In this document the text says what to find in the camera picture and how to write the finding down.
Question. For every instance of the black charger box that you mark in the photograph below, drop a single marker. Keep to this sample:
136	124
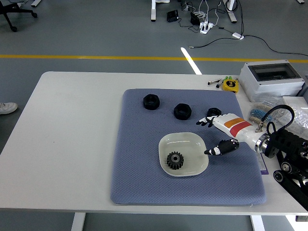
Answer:
195	18

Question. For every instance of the silver black utility knife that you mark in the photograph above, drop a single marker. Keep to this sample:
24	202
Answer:
213	82

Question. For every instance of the white shoe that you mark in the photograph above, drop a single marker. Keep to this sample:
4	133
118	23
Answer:
7	107

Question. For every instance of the black power adapter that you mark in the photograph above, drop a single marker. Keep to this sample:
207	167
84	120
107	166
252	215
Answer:
172	16

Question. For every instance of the white plug adapter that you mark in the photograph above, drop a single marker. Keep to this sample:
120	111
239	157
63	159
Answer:
237	35

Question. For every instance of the white table leg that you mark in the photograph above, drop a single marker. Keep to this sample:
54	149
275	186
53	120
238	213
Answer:
257	223
78	222

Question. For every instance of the large black hex nut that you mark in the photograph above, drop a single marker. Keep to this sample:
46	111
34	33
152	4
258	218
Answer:
176	114
145	103

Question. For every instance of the clear bag of parts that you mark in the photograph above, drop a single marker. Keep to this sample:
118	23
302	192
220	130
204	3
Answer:
300	118

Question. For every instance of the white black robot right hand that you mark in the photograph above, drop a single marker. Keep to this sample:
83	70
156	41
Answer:
235	127

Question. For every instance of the grey electrical enclosure box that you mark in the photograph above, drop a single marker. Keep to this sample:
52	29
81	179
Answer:
252	81

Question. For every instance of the small black hex nut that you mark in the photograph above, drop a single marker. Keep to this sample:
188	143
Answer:
214	111

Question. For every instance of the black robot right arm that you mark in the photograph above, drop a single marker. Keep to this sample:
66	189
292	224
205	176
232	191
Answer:
288	142

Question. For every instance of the purple edged paper card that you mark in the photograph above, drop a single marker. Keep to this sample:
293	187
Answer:
263	166

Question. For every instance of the clear bag of resistors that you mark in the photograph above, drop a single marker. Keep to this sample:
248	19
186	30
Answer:
267	102

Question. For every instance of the large black gear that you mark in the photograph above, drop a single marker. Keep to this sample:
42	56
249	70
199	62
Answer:
175	160

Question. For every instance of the white power strip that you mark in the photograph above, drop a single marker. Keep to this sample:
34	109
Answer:
206	27

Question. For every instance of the black office chair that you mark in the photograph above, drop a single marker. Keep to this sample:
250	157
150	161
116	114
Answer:
9	12

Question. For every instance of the flat white box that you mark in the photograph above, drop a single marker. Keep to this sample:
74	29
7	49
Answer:
297	100

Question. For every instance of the white desk leg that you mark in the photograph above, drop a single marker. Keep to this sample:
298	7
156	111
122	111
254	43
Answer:
231	12
154	12

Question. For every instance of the yellow tape measure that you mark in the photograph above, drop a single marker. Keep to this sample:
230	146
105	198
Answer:
229	85

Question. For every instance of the white square plate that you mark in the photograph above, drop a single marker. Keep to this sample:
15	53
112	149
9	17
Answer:
190	149

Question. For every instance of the blue-grey quilted mat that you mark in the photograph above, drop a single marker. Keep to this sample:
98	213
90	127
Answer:
134	168

